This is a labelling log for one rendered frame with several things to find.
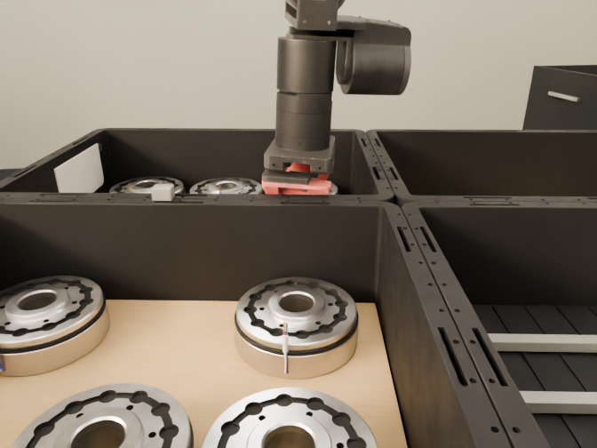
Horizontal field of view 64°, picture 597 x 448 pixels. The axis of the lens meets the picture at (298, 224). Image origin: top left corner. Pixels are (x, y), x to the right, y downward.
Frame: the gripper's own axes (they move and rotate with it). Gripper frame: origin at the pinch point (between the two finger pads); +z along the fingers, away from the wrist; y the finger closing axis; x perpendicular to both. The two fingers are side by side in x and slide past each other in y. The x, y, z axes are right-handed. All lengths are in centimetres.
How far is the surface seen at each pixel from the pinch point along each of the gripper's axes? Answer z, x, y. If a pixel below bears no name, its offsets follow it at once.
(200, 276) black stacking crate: 1.9, 8.3, -10.3
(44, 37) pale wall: -1, 191, 260
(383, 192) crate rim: -6.3, -8.5, -5.2
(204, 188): 1.4, 14.6, 12.7
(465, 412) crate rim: -6.3, -10.5, -33.0
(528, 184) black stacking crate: 0.5, -32.6, 23.3
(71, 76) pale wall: 23, 178, 263
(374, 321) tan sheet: 3.7, -8.5, -12.1
